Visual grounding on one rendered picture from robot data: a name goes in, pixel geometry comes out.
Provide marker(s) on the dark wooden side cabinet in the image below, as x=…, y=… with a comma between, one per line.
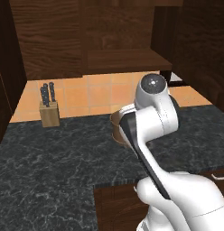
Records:
x=7, y=66

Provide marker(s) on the dark wooden cabinet door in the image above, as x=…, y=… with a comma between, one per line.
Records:
x=123, y=33
x=47, y=39

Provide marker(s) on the brown woven basket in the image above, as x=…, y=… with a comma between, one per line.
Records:
x=117, y=129

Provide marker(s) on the wooden knife block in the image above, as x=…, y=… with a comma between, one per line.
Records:
x=49, y=114

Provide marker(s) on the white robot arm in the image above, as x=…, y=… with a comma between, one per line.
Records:
x=165, y=120

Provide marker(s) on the dark wooden tall cabinet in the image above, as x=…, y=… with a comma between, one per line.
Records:
x=195, y=45

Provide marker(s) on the dark wooden base cabinet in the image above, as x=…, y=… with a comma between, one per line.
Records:
x=119, y=207

